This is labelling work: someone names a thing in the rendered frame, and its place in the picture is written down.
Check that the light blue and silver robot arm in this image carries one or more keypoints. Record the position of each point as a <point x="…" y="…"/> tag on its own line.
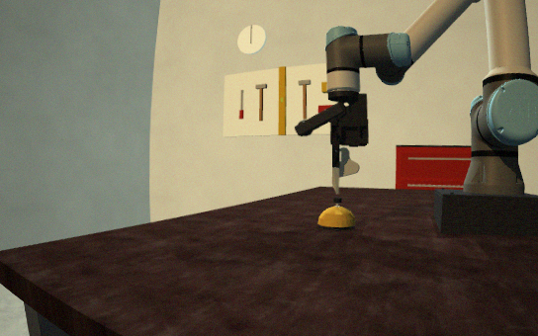
<point x="505" y="116"/>

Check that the gold service bell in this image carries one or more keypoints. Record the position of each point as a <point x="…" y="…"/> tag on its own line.
<point x="336" y="218"/>

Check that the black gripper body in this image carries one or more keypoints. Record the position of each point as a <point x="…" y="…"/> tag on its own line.
<point x="349" y="128"/>

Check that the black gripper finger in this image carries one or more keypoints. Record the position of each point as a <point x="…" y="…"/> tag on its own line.
<point x="341" y="168"/>

